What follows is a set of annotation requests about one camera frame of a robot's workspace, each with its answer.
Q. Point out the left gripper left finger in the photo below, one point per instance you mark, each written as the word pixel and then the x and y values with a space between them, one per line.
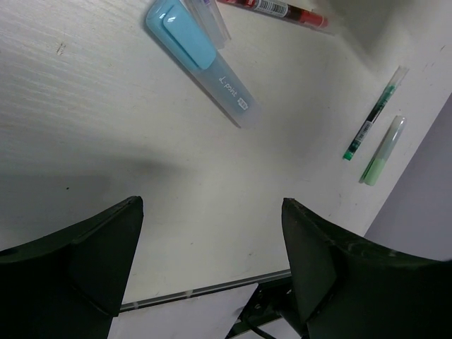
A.
pixel 71 283

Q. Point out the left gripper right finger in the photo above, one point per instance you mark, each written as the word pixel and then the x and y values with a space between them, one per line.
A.
pixel 345 286

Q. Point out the green highlighter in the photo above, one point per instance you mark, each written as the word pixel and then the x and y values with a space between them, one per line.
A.
pixel 383 152

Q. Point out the blue highlighter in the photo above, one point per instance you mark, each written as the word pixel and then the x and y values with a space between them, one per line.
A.
pixel 182 36

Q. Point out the green gel pen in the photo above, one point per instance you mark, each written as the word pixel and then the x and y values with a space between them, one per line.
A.
pixel 382 101

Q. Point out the red gel pen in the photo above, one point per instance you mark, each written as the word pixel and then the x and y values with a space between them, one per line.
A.
pixel 286 12

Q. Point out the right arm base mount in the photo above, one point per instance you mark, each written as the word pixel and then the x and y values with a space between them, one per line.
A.
pixel 260 317

